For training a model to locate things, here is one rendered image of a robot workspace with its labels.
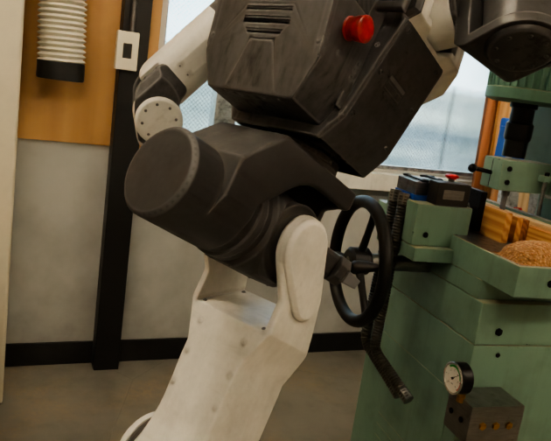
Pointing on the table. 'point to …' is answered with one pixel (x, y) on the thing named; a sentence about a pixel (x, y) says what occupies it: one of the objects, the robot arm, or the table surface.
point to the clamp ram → (477, 201)
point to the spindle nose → (519, 129)
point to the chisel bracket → (514, 174)
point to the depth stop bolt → (542, 190)
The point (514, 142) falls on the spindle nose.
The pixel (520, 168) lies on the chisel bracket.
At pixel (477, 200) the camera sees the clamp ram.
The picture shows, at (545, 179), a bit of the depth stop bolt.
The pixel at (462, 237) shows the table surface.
